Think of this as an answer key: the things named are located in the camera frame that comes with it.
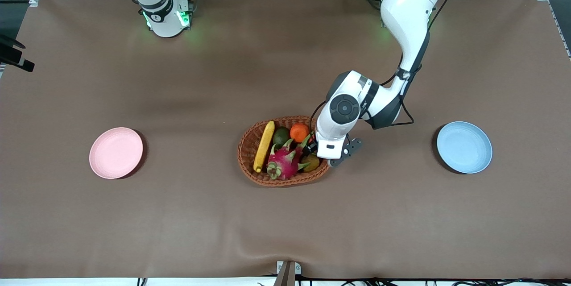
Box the orange fruit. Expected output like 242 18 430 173
290 123 310 143

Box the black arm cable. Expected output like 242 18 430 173
370 67 415 129

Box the olive brown round fruit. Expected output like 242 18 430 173
300 153 321 173

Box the brown wicker basket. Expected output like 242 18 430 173
237 115 331 187

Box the green bumpy round fruit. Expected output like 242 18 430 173
273 126 291 147

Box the yellow banana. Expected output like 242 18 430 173
253 120 276 174

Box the metal table clamp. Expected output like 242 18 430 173
274 260 302 286

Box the pink dragon fruit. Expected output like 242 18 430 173
266 137 313 181

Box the pink round plate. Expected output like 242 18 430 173
89 127 144 180

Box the blue round plate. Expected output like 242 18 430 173
436 121 493 174

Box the plain table cloth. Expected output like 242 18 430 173
0 0 571 280

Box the black bracket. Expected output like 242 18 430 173
0 34 35 73

